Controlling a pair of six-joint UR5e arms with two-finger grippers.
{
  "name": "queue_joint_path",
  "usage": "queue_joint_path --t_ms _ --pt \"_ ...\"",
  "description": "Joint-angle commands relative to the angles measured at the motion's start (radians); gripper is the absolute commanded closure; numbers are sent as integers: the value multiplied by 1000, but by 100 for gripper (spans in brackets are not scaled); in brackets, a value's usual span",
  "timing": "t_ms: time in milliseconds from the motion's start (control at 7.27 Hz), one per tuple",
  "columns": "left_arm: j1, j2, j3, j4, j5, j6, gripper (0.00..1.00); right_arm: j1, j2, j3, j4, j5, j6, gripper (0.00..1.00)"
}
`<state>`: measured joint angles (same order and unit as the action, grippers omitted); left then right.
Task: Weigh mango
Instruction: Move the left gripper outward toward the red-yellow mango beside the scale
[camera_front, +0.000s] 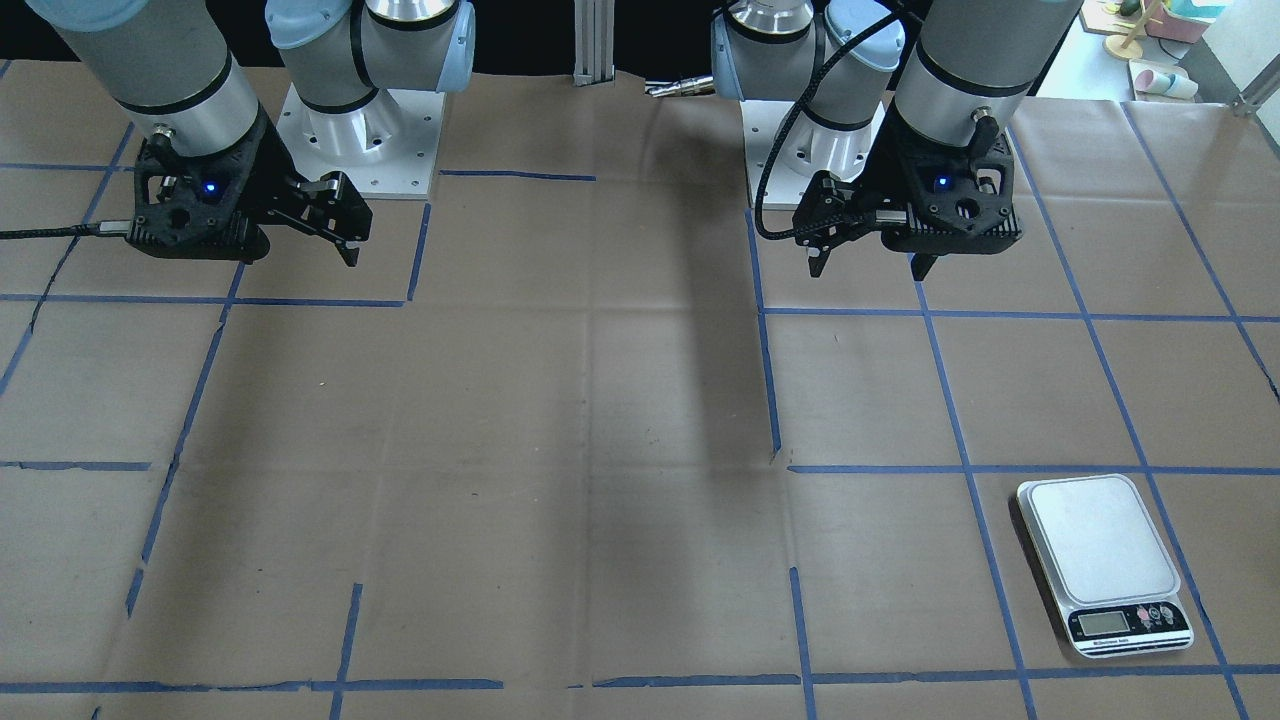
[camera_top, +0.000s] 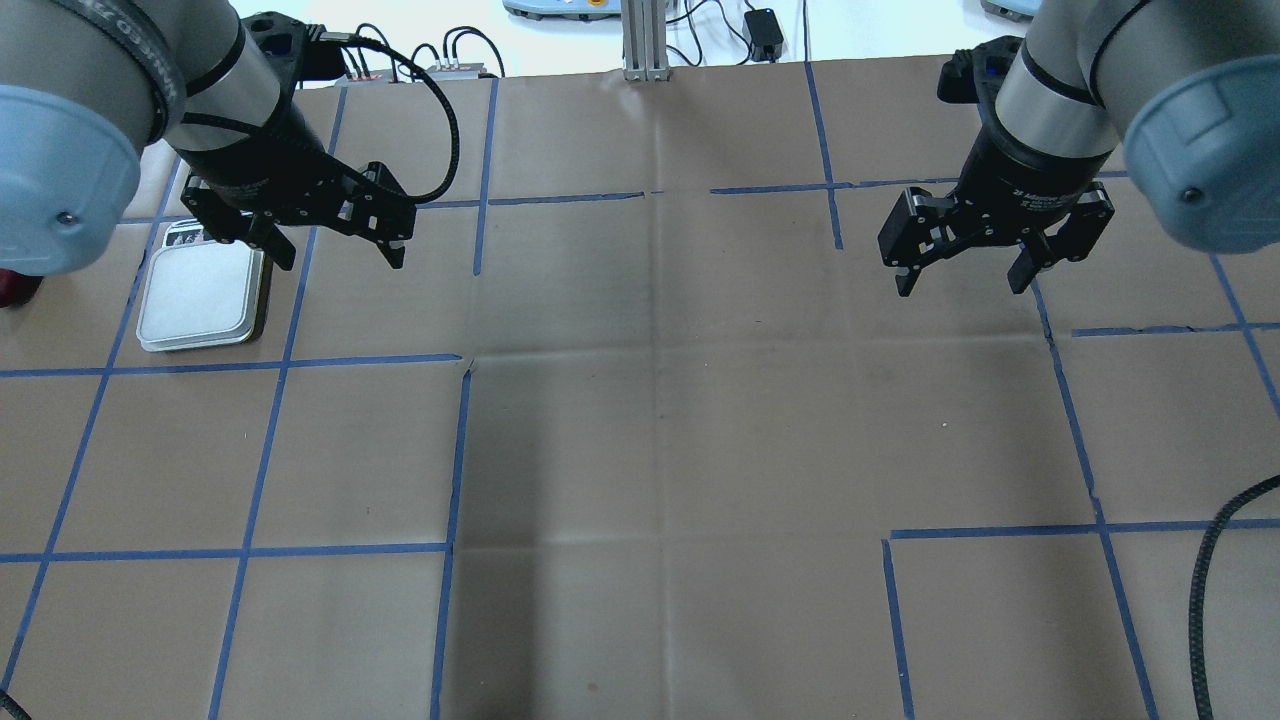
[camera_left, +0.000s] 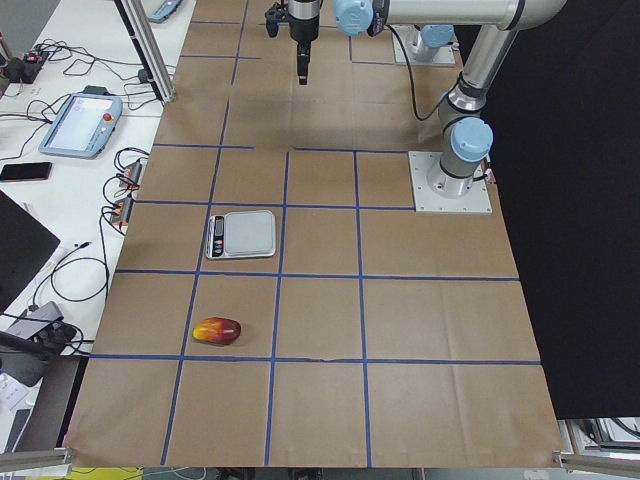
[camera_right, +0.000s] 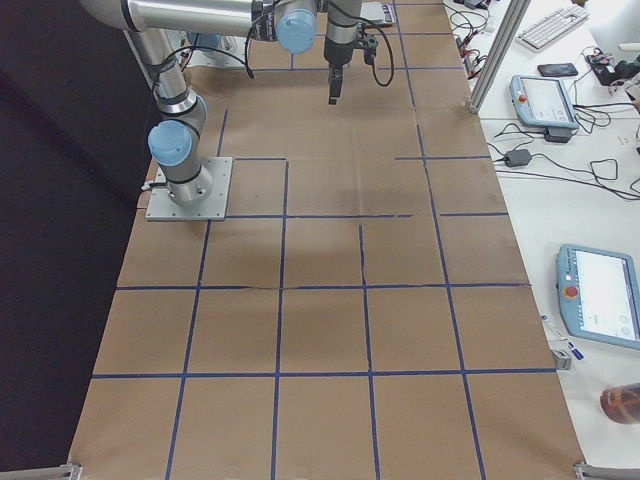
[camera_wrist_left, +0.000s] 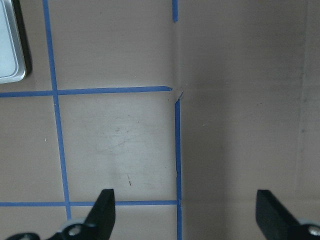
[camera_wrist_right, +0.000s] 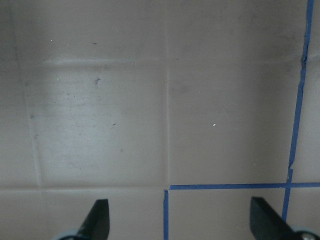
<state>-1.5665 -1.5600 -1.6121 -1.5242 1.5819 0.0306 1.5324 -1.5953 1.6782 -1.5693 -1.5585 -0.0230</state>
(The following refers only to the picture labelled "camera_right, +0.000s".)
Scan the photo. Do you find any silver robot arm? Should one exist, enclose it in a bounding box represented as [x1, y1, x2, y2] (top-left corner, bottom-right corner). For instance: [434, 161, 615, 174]
[82, 1, 362, 206]
[187, 32, 237, 56]

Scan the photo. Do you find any left blue teach pendant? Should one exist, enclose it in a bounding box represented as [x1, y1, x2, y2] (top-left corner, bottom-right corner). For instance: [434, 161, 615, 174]
[509, 75, 579, 130]

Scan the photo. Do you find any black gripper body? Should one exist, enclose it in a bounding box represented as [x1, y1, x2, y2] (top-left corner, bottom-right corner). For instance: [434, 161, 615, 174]
[324, 41, 356, 78]

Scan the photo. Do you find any right blue teach pendant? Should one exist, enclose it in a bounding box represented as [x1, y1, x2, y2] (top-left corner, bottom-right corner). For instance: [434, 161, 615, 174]
[556, 244, 639, 350]

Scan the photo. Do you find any silver digital kitchen scale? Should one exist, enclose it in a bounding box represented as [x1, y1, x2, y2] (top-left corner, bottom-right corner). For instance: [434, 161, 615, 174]
[360, 1, 396, 26]

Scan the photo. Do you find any black power adapter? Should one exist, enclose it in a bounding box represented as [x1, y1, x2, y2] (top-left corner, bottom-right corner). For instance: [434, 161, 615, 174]
[503, 149, 532, 168]

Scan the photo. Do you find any brown tape roll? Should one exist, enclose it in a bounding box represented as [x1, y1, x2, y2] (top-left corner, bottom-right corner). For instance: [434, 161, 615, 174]
[600, 383, 640, 424]

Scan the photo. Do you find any blue teach pendant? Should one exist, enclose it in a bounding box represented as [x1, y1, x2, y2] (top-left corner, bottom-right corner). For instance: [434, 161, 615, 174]
[509, 75, 579, 130]
[556, 244, 639, 350]

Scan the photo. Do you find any white computer keyboard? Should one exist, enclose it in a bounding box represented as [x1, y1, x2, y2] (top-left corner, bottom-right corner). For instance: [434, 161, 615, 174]
[516, 5, 590, 52]

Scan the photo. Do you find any aluminium frame post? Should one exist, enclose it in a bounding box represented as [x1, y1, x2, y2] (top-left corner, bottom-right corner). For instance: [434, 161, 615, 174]
[467, 0, 530, 114]

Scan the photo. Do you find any black smartphone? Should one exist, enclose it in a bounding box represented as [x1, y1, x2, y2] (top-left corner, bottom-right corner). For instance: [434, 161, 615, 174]
[537, 63, 578, 78]

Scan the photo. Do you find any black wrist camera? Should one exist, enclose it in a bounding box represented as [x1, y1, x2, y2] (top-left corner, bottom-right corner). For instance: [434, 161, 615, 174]
[358, 32, 379, 66]

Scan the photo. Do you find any brown paper table cover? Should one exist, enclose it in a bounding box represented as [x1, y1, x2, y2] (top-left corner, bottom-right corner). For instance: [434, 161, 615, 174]
[70, 1, 582, 479]

